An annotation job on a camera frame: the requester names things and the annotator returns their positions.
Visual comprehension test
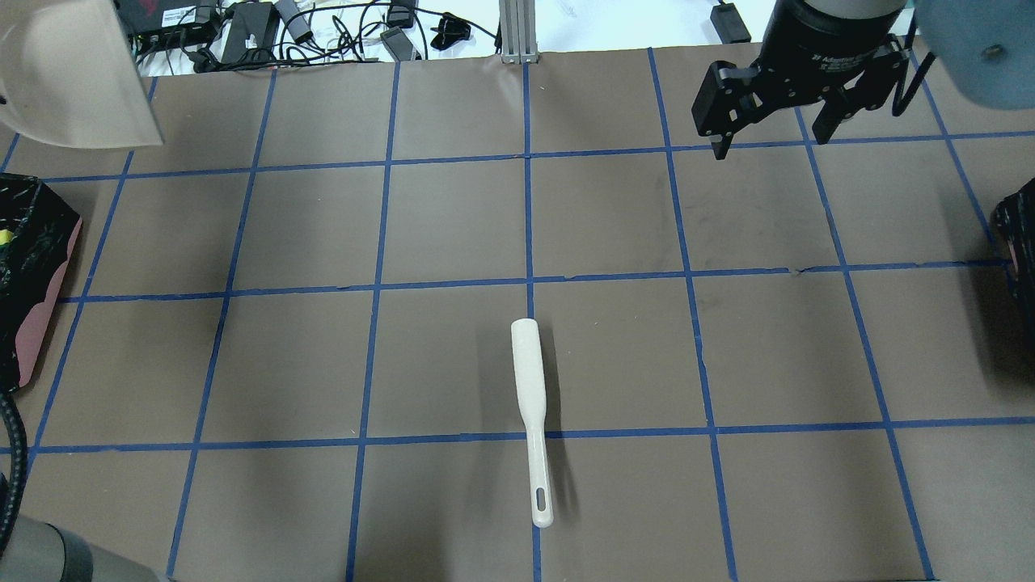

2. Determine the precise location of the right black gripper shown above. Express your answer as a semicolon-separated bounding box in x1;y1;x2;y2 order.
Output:
691;1;908;161

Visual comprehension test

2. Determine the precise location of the white hand brush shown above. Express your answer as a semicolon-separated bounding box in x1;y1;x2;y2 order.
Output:
510;318;555;529

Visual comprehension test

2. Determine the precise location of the white plastic dustpan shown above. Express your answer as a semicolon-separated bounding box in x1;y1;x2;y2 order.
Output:
1;1;165;149

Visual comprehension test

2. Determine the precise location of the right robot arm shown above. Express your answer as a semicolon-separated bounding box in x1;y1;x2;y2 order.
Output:
691;1;1034;161

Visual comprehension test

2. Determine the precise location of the black bin far side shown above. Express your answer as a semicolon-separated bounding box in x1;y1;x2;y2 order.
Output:
993;178;1034;294

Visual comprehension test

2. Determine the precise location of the black bag pink bin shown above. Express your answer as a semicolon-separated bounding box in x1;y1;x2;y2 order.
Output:
1;173;82;392

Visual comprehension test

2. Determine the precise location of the black power adapter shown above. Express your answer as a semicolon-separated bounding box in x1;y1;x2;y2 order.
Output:
709;1;753;43

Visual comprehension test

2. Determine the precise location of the aluminium frame post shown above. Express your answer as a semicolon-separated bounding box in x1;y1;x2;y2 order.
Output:
498;0;540;64

